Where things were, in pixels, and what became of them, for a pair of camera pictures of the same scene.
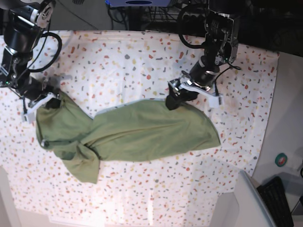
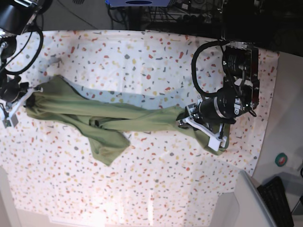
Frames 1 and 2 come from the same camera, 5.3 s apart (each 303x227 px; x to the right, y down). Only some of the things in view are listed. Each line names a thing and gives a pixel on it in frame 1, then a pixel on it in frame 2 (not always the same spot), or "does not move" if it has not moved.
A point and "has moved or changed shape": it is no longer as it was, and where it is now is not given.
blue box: [125, 3] does not move
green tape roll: [280, 159] does not move
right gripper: [202, 74] -> [222, 108]
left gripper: [31, 89] -> [10, 91]
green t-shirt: [137, 129] has moved or changed shape
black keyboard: [274, 197] does not move
